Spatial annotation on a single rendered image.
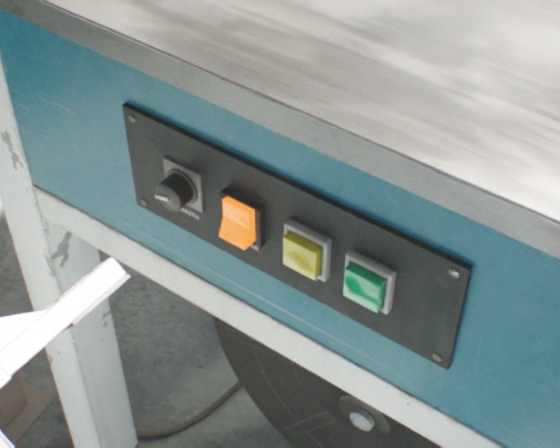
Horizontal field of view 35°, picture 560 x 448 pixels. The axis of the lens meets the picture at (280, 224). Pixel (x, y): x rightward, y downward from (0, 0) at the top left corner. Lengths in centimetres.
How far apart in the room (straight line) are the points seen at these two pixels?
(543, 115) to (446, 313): 12
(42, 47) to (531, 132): 33
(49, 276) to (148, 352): 49
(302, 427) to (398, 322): 54
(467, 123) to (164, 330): 91
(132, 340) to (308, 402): 39
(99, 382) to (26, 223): 24
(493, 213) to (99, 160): 31
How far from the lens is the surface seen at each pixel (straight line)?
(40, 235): 79
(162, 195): 58
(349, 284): 52
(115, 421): 104
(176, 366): 128
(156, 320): 134
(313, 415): 103
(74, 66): 61
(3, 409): 124
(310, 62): 52
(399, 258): 50
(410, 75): 51
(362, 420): 90
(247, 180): 54
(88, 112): 63
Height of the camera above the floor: 102
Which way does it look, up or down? 44 degrees down
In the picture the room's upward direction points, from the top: straight up
